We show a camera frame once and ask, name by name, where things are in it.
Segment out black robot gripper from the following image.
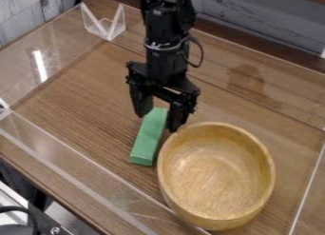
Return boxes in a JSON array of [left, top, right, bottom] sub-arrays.
[[125, 48, 201, 132]]

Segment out brown wooden bowl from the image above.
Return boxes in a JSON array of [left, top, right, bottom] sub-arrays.
[[157, 122, 276, 231]]

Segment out clear acrylic corner bracket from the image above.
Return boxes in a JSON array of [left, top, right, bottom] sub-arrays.
[[80, 3, 125, 41]]

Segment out black cable bottom left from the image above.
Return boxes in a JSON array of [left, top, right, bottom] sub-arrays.
[[0, 206, 40, 235]]

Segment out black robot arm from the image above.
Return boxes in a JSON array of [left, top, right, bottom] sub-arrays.
[[125, 0, 202, 132]]

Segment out black metal table frame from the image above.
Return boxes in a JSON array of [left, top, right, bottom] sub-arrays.
[[0, 161, 97, 235]]

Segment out green rectangular block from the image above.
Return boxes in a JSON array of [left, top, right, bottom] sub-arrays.
[[129, 108, 168, 166]]

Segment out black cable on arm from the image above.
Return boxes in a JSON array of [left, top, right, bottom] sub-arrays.
[[178, 34, 205, 69]]

